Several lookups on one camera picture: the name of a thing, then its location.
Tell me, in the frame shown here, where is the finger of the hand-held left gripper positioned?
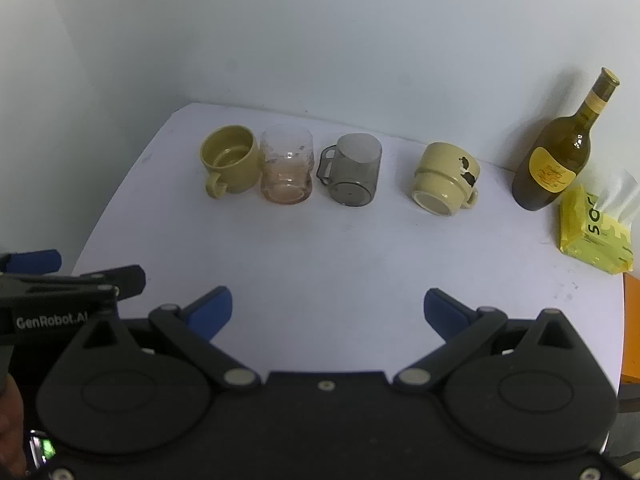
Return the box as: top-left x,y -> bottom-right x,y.
75,265 -> 147,302
0,249 -> 63,274

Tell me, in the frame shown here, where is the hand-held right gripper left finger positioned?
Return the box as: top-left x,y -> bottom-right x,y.
57,286 -> 262,393

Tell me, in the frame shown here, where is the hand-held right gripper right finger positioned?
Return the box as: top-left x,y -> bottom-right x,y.
392,287 -> 596,392

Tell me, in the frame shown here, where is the pink glass cup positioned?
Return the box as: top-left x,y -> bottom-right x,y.
259,124 -> 315,206

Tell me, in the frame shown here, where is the person's left hand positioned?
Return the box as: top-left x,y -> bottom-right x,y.
0,377 -> 27,479

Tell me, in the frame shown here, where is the cream mug with dark patches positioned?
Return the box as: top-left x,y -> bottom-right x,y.
411,141 -> 483,217

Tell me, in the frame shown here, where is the olive yellow mug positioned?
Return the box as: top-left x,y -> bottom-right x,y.
200,125 -> 262,199

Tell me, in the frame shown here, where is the grey smoked glass mug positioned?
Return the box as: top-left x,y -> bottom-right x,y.
316,133 -> 383,207

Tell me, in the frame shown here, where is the yellow tissue pack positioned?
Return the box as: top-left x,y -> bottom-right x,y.
558,167 -> 640,276

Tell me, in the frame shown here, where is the green wine bottle yellow label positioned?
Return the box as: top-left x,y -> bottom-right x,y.
511,67 -> 621,212

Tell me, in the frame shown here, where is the orange board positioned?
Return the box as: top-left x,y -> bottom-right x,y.
621,272 -> 640,386

